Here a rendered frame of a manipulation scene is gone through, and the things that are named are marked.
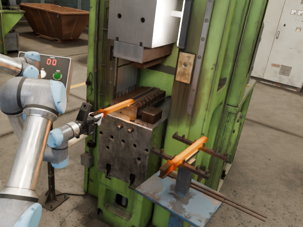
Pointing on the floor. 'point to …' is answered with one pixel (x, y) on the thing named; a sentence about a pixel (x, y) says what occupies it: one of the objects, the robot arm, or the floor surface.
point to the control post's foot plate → (44, 201)
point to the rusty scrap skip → (55, 21)
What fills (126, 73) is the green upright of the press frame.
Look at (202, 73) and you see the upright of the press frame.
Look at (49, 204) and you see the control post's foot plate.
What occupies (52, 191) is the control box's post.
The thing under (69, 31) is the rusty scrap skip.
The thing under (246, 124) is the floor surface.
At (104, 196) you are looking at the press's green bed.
